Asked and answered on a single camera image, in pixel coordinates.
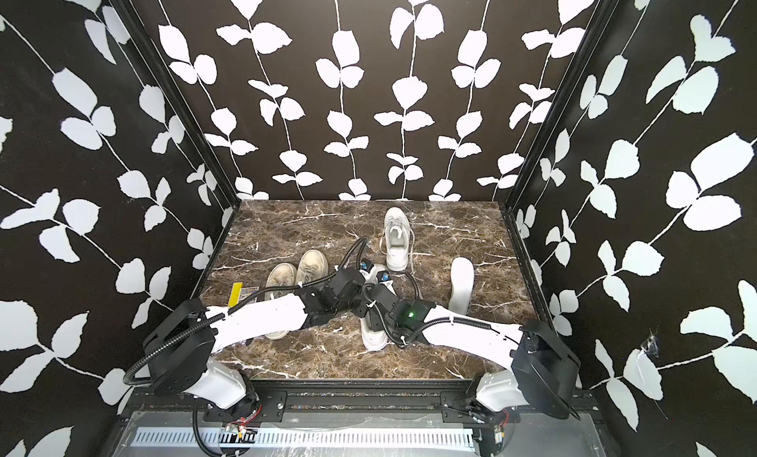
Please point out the beige sneaker one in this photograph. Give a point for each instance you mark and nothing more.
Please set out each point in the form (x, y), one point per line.
(282, 274)
(312, 266)

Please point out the white slotted cable duct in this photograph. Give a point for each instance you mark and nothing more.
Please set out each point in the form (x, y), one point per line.
(274, 437)

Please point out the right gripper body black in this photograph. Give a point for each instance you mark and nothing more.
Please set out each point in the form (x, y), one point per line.
(378, 325)

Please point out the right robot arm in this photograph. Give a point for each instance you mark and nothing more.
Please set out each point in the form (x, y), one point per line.
(539, 370)

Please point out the white shoe insole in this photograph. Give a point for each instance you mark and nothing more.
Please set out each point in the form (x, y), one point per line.
(462, 283)

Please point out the yellow small box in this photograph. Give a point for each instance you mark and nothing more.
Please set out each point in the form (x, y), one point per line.
(235, 294)

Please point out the white sneaker one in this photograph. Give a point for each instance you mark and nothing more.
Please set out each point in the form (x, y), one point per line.
(397, 235)
(373, 335)

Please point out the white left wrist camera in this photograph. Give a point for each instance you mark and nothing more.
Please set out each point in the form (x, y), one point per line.
(365, 265)

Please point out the small printed card pack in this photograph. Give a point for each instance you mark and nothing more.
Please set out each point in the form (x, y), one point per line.
(247, 291)

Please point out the beige sneaker left one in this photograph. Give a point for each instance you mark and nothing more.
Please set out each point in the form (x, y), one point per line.
(282, 274)

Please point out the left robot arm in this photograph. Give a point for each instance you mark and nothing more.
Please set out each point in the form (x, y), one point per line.
(179, 354)

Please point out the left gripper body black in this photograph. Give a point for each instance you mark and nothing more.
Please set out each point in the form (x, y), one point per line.
(357, 305)

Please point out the beige sneaker right one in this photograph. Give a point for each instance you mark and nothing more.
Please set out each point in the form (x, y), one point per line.
(312, 266)

